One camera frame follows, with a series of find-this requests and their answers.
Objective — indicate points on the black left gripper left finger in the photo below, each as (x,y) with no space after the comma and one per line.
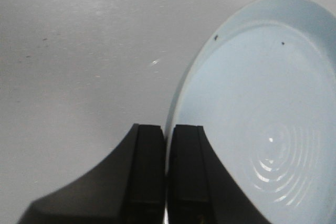
(128,186)

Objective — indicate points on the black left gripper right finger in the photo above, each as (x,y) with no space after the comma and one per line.
(201,190)

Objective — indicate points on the light blue round plate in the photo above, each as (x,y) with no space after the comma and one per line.
(263,89)

